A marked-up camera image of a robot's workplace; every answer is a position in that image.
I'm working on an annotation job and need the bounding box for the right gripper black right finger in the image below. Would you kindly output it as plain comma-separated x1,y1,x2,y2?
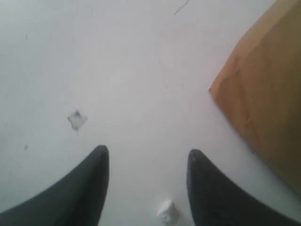
187,149,300,226

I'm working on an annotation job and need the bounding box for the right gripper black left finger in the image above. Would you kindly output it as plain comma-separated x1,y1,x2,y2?
0,145,110,226

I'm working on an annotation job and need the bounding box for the white scrap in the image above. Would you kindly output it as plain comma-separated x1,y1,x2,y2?
157,200,180,225

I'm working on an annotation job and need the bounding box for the brown paper bag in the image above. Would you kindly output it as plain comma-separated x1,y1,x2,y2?
210,0,301,194

